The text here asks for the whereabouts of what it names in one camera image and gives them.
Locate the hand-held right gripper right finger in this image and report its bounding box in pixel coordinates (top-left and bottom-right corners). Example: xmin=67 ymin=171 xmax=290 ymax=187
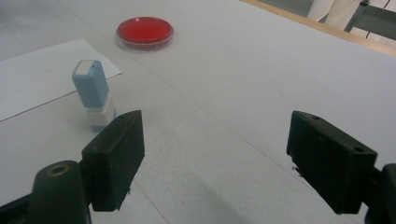
xmin=286 ymin=110 xmax=378 ymax=216

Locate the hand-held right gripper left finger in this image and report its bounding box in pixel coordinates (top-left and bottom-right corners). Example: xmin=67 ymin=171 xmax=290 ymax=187
xmin=81 ymin=110 xmax=146 ymax=213

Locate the blue and white stamp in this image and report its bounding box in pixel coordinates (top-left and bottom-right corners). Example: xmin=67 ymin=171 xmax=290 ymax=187
xmin=72 ymin=59 xmax=117 ymax=127

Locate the round red ink pad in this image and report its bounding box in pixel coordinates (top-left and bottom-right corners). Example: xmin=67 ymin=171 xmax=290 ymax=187
xmin=115 ymin=16 xmax=176 ymax=52

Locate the white paper sheet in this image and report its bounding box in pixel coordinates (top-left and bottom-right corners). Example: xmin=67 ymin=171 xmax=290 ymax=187
xmin=0 ymin=37 xmax=123 ymax=123

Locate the wooden table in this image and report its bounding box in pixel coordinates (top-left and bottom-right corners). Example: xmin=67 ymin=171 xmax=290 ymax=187
xmin=239 ymin=0 xmax=396 ymax=58

